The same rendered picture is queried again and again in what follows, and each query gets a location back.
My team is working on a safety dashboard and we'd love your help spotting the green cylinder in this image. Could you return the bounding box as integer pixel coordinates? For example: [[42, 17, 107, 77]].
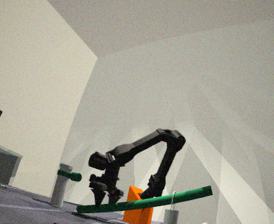
[[76, 186, 213, 214]]

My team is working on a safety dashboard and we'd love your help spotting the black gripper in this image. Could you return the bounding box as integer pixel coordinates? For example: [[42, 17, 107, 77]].
[[89, 172, 124, 209]]

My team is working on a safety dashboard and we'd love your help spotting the grey cylindrical post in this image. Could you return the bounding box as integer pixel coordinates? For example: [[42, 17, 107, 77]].
[[50, 164, 73, 207]]

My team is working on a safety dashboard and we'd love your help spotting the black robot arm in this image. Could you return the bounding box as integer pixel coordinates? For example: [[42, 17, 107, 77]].
[[88, 128, 185, 200]]

